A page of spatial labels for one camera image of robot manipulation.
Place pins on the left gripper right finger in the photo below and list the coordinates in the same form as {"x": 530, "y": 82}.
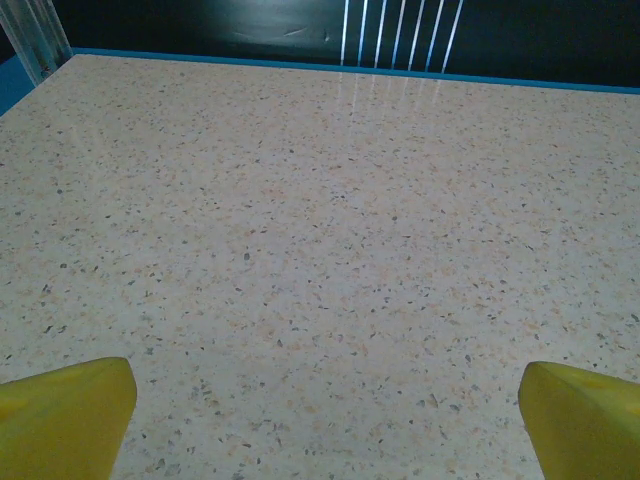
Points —
{"x": 590, "y": 430}

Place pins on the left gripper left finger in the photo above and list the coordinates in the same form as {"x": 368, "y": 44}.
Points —
{"x": 55, "y": 425}

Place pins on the blue table border strip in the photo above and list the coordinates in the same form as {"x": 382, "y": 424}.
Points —
{"x": 10, "y": 90}

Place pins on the aluminium frame post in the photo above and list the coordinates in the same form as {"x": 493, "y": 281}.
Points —
{"x": 35, "y": 40}

